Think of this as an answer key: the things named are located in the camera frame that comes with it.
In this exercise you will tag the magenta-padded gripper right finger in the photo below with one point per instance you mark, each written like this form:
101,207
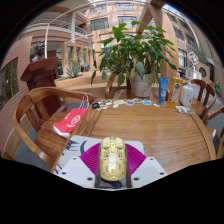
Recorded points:
135,159

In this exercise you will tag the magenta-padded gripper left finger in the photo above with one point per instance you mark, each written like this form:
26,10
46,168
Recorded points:
90,158

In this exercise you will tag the yellow computer mouse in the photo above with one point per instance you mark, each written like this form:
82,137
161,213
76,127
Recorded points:
112,160

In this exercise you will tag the grey cat-print mouse pad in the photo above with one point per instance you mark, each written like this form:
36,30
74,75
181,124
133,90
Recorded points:
75,143

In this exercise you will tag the red paper bag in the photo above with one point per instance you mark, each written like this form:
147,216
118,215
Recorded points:
70,121

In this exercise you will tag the wooden armchair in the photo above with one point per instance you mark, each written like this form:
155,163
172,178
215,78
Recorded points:
111,86
216,111
46,133
208,91

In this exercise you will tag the small white packet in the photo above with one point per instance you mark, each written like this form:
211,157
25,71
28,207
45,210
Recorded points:
182,109

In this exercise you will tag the blue squeeze tube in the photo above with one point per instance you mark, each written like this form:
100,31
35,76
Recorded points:
163,91

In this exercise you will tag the wooden planter bench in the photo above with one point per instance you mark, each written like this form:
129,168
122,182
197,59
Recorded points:
80,85

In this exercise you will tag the orange dish soap bottle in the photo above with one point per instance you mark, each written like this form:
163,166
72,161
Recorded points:
175,90

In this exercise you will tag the white pump bottle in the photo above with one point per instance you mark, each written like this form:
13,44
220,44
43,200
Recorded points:
186,95

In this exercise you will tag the dark red wooden podium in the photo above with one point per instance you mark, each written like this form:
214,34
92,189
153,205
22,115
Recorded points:
43,76

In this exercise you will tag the green potted plant, white pot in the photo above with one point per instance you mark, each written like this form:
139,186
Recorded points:
140,53

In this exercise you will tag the white outdoor sculpture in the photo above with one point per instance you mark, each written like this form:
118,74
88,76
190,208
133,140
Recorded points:
193,60

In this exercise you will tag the dark bust statue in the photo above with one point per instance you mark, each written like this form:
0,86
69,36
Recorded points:
38,51

